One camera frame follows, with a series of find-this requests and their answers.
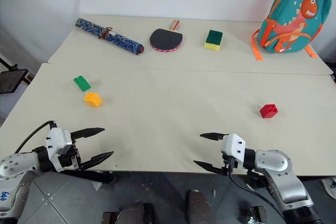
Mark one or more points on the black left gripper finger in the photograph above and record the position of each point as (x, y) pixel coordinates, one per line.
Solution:
(88, 132)
(97, 159)

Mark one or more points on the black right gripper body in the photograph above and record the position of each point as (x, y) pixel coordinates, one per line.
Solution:
(229, 162)

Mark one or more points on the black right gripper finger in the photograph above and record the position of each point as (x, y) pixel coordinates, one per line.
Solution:
(208, 166)
(213, 136)

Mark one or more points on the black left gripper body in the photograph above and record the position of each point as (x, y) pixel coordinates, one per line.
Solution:
(68, 159)

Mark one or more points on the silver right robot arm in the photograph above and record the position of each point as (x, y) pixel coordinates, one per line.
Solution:
(278, 171)

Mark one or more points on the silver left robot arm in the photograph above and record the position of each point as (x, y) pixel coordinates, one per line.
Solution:
(18, 163)

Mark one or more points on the orange toy brick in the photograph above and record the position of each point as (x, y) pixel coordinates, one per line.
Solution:
(93, 100)

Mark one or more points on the green toy brick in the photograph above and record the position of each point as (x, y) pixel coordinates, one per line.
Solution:
(82, 82)

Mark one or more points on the red toy brick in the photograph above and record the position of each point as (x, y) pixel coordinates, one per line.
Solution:
(269, 110)

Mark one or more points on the black metal stand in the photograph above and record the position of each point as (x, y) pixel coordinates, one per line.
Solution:
(10, 79)

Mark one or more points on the green and yellow sponge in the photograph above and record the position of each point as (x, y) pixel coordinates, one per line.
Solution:
(213, 40)

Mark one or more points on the blue patterned rolled scroll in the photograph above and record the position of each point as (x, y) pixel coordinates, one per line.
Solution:
(109, 36)

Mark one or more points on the white sneaker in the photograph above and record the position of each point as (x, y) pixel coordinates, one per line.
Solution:
(329, 187)

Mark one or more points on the black table tennis paddle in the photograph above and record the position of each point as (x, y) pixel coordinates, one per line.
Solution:
(166, 39)

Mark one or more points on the teal dinosaur backpack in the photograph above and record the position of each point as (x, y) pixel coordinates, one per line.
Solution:
(291, 19)

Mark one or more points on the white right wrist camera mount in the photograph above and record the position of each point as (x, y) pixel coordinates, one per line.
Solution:
(234, 145)

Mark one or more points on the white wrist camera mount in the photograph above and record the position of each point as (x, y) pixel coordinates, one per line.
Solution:
(234, 145)
(57, 141)

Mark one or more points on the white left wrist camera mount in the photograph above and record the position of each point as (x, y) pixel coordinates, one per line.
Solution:
(57, 141)

